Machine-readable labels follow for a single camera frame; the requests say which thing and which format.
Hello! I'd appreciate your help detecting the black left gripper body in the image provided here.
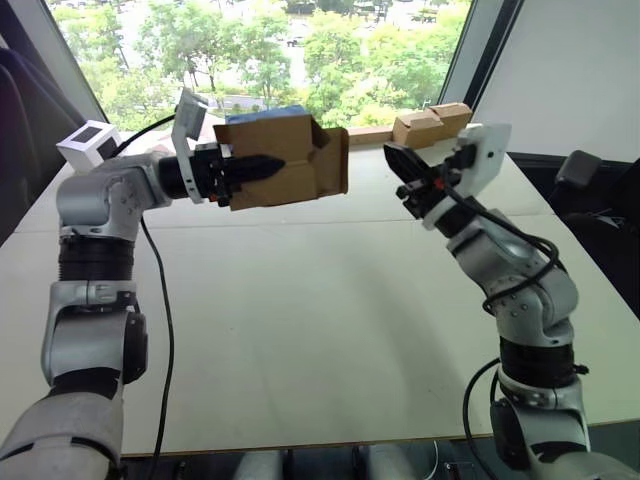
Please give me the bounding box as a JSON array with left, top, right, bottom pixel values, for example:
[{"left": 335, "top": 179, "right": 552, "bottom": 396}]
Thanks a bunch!
[{"left": 193, "top": 141, "right": 237, "bottom": 210}]

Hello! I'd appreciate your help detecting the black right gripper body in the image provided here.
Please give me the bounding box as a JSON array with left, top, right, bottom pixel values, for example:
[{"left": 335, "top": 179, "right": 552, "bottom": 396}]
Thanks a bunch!
[{"left": 396, "top": 143, "right": 477, "bottom": 221}]

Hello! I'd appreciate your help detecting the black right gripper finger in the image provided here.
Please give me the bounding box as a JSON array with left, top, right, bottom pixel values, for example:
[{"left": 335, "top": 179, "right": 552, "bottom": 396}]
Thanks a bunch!
[{"left": 383, "top": 142, "right": 438, "bottom": 187}]

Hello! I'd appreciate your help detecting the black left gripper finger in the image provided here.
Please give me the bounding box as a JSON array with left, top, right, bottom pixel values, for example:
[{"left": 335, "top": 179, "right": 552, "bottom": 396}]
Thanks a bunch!
[{"left": 227, "top": 153, "right": 287, "bottom": 186}]

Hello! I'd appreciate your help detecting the small cardboard box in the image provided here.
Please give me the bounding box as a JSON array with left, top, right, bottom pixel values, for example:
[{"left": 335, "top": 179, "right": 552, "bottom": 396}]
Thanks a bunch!
[{"left": 213, "top": 113, "right": 350, "bottom": 213}]

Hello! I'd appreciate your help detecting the folded cardboard box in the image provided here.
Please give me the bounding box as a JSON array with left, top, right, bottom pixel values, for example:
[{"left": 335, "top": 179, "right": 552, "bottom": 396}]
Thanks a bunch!
[{"left": 391, "top": 102, "right": 474, "bottom": 150}]

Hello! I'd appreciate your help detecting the wooden ledge strip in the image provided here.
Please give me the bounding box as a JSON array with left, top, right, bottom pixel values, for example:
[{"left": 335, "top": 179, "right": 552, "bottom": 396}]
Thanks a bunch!
[{"left": 347, "top": 125, "right": 397, "bottom": 148}]

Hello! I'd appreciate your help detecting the blue flat item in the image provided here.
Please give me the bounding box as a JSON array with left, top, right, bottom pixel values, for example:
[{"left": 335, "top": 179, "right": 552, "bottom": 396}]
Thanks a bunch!
[{"left": 224, "top": 104, "right": 309, "bottom": 126}]

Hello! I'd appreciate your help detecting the white cube with dark panels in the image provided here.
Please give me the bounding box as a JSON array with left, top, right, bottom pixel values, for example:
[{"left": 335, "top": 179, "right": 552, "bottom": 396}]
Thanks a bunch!
[{"left": 55, "top": 119, "right": 124, "bottom": 174}]

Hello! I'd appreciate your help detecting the black office chair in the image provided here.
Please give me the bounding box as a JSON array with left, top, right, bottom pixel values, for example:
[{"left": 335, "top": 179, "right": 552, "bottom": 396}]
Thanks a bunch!
[{"left": 548, "top": 148, "right": 640, "bottom": 282}]

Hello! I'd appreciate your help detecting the grey rounded shape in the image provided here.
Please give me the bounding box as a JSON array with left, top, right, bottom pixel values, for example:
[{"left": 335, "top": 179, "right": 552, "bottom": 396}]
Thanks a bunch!
[
  {"left": 366, "top": 443, "right": 437, "bottom": 480},
  {"left": 233, "top": 451, "right": 285, "bottom": 480}
]

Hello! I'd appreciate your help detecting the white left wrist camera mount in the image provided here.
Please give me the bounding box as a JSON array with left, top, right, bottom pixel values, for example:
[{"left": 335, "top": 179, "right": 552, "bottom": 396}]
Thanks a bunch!
[{"left": 170, "top": 88, "right": 222, "bottom": 206}]

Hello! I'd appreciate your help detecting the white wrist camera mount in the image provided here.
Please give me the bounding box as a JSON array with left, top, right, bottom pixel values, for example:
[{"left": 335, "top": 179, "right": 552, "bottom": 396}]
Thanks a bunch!
[
  {"left": 170, "top": 88, "right": 222, "bottom": 206},
  {"left": 416, "top": 122, "right": 513, "bottom": 232}
]

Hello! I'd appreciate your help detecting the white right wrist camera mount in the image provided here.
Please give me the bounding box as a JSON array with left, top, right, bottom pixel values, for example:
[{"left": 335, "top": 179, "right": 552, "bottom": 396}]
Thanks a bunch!
[{"left": 416, "top": 122, "right": 513, "bottom": 232}]

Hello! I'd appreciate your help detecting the dark window frame post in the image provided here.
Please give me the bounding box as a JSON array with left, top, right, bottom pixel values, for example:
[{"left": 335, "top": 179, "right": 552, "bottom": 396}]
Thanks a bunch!
[
  {"left": 12, "top": 0, "right": 110, "bottom": 124},
  {"left": 441, "top": 0, "right": 524, "bottom": 109}
]

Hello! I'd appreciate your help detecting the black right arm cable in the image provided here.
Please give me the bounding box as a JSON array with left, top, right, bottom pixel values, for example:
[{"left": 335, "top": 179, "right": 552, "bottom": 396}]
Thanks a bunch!
[{"left": 434, "top": 172, "right": 589, "bottom": 466}]

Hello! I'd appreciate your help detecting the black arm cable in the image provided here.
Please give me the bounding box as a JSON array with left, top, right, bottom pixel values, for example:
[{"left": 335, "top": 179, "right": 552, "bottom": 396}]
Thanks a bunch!
[
  {"left": 434, "top": 172, "right": 589, "bottom": 466},
  {"left": 115, "top": 113, "right": 177, "bottom": 472}
]

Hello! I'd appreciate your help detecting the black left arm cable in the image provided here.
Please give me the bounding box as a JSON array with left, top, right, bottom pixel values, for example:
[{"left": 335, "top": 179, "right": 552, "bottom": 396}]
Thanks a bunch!
[{"left": 115, "top": 113, "right": 177, "bottom": 472}]

